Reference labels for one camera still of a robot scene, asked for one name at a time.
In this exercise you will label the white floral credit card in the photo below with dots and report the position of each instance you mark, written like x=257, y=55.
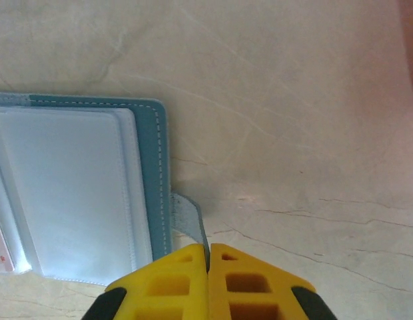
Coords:
x=1, y=246

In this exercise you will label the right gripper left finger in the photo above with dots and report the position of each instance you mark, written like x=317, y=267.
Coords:
x=193, y=266

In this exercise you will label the blue card holder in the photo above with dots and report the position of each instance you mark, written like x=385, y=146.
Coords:
x=150, y=166

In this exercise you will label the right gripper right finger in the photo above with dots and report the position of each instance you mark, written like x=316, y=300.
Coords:
x=283, y=300

